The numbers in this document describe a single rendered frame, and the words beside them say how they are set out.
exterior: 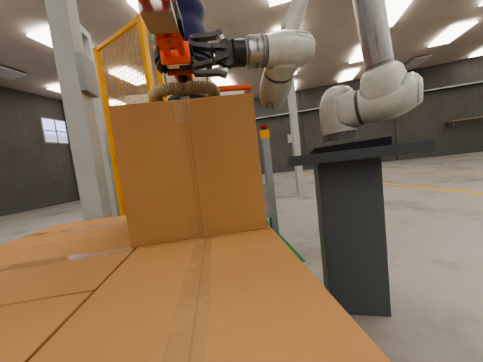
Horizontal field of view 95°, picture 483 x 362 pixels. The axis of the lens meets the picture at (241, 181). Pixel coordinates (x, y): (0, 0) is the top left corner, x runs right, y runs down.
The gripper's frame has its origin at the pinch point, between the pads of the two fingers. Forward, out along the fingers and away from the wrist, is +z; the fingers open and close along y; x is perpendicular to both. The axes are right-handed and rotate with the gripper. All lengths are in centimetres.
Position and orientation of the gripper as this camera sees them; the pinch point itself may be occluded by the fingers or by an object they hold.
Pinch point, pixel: (177, 57)
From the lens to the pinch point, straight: 76.3
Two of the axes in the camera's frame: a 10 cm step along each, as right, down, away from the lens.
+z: -9.9, 1.3, -1.0
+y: 1.2, 9.9, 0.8
